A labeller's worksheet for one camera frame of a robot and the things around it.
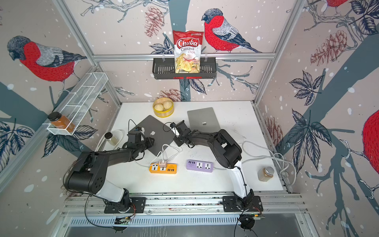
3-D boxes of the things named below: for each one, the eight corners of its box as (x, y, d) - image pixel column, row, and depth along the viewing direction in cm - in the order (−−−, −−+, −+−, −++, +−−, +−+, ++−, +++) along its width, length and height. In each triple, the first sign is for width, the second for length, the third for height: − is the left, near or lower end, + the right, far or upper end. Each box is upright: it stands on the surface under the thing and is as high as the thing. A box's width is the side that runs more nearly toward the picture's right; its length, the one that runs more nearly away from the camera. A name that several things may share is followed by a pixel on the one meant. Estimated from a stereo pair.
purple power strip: (185, 169, 87) (185, 167, 85) (186, 161, 91) (186, 158, 88) (212, 173, 86) (213, 171, 83) (213, 164, 89) (213, 162, 87)
